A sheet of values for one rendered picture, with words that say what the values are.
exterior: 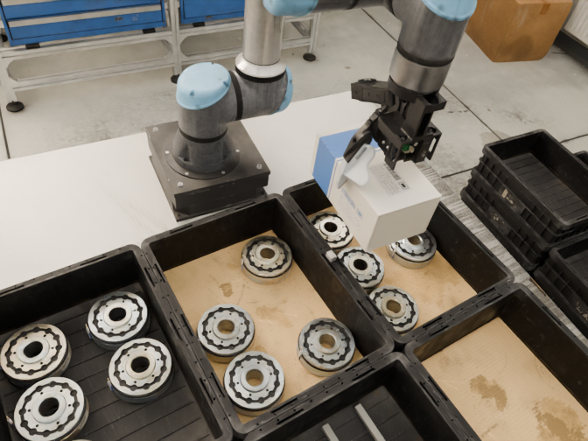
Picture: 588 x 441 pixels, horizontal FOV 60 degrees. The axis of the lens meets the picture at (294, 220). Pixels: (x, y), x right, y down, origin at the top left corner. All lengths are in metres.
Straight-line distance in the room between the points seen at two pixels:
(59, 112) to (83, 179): 1.44
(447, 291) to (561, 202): 0.98
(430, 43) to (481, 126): 2.44
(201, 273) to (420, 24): 0.63
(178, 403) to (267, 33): 0.74
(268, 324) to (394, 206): 0.35
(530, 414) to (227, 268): 0.62
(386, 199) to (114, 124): 2.08
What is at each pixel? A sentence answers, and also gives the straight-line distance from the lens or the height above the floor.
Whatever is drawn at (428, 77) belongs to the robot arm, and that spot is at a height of 1.34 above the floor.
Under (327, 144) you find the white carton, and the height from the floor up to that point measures 1.13.
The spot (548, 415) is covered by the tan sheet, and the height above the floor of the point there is 0.83.
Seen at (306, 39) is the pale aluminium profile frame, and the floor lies 0.14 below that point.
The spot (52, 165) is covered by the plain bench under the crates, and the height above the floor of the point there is 0.70.
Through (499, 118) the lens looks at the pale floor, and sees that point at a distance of 3.21.
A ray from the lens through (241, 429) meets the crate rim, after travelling 0.79.
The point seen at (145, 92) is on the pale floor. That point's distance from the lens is 2.92.
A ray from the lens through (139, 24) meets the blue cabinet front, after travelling 2.80.
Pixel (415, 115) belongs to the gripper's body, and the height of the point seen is 1.28.
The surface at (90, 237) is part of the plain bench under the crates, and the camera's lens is 1.29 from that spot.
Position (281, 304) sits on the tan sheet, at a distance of 1.00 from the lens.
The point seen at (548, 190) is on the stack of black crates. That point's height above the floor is 0.49.
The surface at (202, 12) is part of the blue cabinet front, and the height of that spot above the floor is 0.37.
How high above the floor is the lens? 1.68
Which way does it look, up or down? 49 degrees down
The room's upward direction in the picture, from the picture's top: 10 degrees clockwise
